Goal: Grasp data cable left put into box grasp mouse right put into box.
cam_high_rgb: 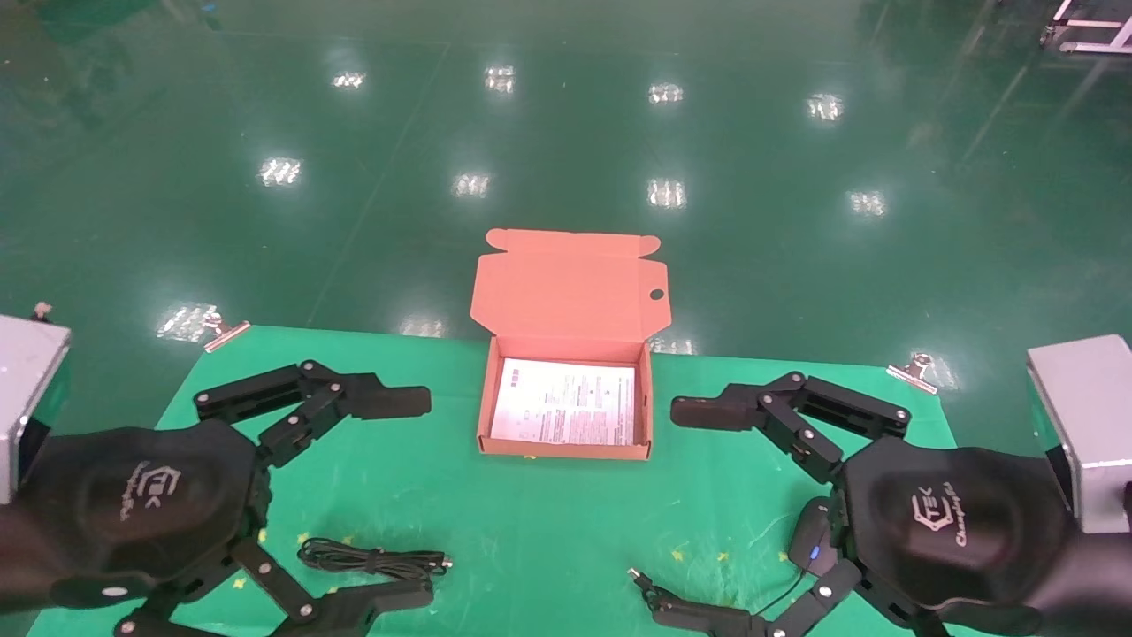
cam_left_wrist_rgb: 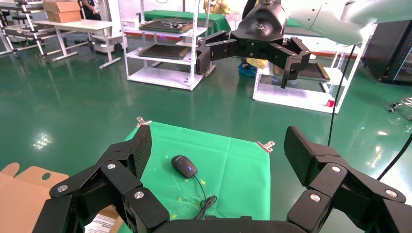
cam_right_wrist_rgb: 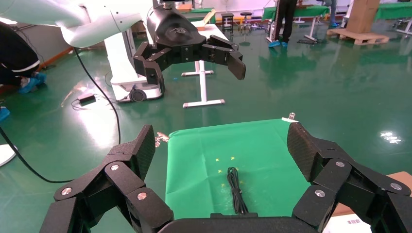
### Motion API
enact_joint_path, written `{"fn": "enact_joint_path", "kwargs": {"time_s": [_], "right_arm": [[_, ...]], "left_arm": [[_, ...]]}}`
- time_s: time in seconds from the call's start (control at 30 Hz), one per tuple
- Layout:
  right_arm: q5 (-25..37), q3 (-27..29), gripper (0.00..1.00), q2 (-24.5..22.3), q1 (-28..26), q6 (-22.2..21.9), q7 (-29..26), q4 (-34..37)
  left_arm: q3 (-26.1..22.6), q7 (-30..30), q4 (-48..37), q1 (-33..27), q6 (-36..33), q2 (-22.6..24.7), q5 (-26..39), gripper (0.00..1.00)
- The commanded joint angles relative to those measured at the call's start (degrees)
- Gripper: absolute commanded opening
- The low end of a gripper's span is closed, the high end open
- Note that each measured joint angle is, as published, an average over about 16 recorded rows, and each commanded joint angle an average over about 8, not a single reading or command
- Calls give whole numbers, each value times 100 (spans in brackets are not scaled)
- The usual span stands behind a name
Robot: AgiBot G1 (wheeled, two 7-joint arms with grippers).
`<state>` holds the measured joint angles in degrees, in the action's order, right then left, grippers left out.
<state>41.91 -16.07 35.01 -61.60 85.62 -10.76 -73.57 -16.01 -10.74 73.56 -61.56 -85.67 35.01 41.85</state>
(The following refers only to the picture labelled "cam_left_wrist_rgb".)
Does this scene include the white low shelf rack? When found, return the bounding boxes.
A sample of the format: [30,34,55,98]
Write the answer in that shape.
[252,24,377,115]

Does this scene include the white wheeled machine base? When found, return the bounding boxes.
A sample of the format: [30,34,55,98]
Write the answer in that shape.
[90,33,128,54]

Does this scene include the dark tray with tools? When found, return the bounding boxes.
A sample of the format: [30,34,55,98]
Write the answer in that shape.
[138,18,194,35]

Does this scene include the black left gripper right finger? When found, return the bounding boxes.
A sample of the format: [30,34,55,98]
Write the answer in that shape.
[284,125,412,233]

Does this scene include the white shelf rack with trays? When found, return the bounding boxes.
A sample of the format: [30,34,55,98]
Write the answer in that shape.
[117,0,217,92]

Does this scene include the person in black shirt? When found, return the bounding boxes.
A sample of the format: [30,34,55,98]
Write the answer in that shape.
[80,0,103,21]

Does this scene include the black wired computer mouse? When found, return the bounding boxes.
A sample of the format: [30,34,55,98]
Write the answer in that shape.
[171,155,218,221]

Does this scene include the grey metal step rack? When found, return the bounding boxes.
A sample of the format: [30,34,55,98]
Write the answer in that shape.
[0,0,62,59]

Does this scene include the brown cardboard mailer box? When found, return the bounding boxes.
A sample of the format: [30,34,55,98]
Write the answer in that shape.
[0,162,124,233]

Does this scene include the white work table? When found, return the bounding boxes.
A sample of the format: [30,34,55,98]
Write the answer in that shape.
[34,19,122,70]

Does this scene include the white printed instruction sheet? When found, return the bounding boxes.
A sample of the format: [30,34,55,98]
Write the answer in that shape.
[84,213,119,233]

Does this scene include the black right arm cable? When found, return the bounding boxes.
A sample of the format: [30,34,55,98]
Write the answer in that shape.
[327,45,412,182]

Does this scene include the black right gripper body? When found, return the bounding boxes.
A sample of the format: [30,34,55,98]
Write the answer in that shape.
[231,1,289,60]

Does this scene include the black cabinet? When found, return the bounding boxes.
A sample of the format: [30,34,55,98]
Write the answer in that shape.
[362,19,412,85]

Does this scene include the dark empty tray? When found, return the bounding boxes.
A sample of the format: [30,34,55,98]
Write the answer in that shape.
[138,43,192,61]
[274,62,331,83]

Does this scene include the table with green cover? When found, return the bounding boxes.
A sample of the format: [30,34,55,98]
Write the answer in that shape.
[143,9,232,36]

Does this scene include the green table cloth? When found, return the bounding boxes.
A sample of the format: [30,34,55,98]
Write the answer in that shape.
[117,121,272,233]

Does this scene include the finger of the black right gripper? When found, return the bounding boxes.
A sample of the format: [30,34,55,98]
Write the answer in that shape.
[195,30,240,76]
[269,36,312,89]

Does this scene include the brown cardboard carton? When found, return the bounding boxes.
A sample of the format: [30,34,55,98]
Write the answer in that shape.
[42,0,83,24]

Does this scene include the chair base with castors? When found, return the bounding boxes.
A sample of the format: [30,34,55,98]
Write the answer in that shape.
[388,97,412,122]

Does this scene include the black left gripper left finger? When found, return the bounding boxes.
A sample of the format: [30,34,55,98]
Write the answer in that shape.
[32,124,170,233]

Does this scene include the silver metal cloth clip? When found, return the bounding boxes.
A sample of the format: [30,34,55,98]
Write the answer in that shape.
[257,141,276,154]
[136,116,153,128]

